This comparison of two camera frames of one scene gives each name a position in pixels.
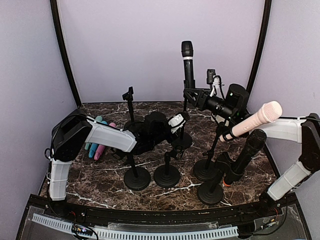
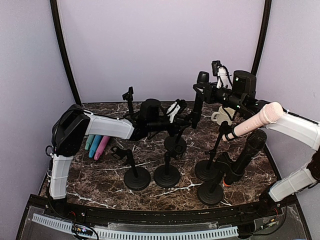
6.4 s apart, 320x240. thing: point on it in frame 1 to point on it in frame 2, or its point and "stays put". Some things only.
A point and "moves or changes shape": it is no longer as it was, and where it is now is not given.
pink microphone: (101, 148) stays put
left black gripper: (175, 137) to (177, 123)
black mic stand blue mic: (128, 96) stays put
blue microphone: (93, 146) stays put
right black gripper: (201, 98) to (209, 94)
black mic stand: (211, 193) stays put
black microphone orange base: (256, 141) stays put
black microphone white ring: (187, 51) to (203, 79)
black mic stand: (183, 141) moves or changes shape
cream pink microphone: (271, 111) stays put
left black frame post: (61, 45) stays put
